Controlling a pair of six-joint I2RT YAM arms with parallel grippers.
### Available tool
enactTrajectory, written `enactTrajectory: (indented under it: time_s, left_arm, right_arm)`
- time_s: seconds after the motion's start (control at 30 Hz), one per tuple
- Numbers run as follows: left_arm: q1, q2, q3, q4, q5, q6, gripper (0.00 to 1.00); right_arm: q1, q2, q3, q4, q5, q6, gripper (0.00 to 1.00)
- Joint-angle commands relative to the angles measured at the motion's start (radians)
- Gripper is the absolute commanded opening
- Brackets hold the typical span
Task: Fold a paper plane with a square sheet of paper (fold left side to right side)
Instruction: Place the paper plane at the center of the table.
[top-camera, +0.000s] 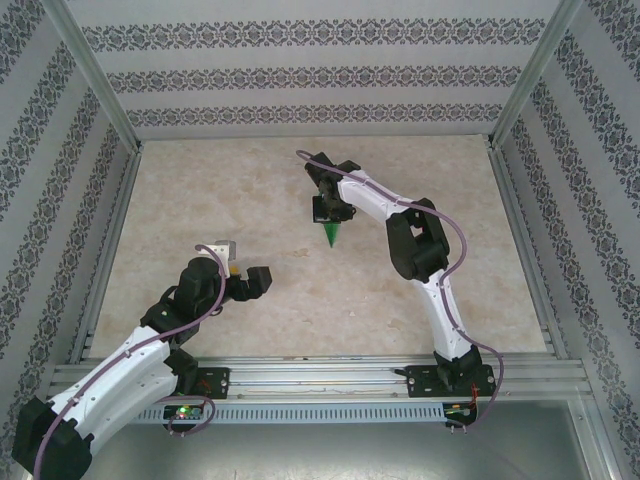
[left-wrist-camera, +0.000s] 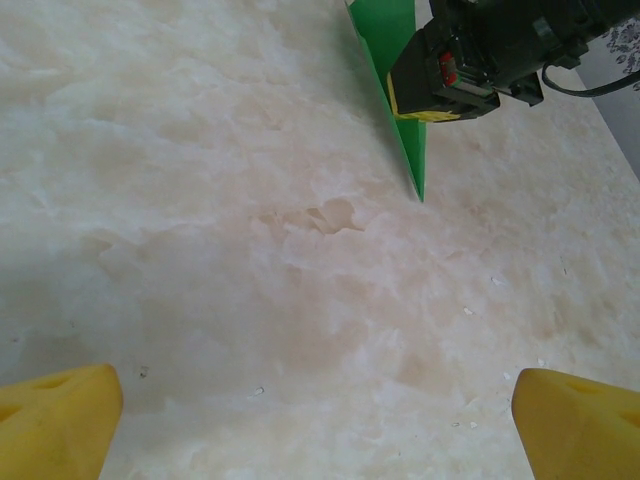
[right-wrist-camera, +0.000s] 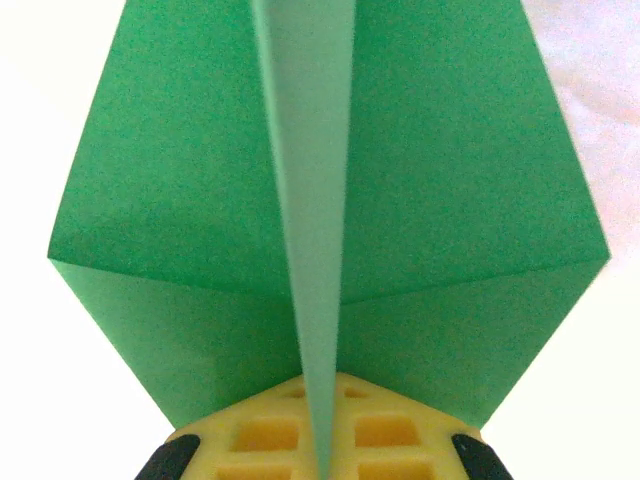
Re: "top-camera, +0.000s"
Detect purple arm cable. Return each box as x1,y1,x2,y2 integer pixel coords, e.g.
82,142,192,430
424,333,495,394
294,148,506,434
32,243,226,476

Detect grey slotted cable duct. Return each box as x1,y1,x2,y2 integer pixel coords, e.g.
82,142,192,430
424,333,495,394
132,403,446,424

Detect aluminium side rail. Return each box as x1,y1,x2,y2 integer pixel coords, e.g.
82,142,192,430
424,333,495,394
487,144,569,359
67,144,144,364

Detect aluminium mounting rail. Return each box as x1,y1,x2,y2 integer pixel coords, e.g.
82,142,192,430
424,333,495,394
47,355,591,401

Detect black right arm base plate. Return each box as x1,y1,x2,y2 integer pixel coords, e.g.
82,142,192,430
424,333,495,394
407,364,497,400

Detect aluminium frame post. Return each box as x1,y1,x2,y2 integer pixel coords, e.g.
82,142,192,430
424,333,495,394
42,0,144,151
487,0,584,149

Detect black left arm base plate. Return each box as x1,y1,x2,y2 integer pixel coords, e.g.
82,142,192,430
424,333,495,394
169,367,232,401

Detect green paper sheet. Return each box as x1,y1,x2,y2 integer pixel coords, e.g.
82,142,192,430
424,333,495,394
321,219,345,250

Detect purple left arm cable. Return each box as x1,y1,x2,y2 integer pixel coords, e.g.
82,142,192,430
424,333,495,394
32,243,226,476

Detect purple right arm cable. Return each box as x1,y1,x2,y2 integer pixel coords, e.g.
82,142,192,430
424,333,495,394
294,148,506,434

